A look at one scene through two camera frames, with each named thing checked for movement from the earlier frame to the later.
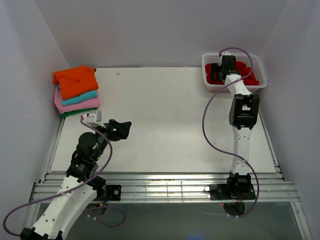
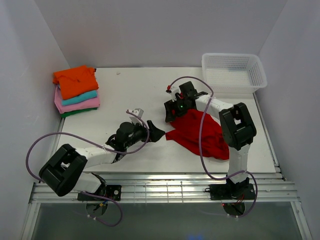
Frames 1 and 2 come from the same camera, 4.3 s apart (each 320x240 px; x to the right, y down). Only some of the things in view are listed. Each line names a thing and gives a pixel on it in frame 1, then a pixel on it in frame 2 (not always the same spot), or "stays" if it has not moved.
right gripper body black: (221, 69) to (181, 106)
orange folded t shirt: (76, 81) stays
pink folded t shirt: (94, 102) stays
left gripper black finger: (121, 127) to (155, 134)
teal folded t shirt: (82, 97) stays
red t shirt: (241, 68) to (187, 133)
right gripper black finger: (214, 71) to (170, 111)
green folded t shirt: (63, 115) stays
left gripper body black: (107, 132) to (139, 134)
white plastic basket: (248, 66) stays
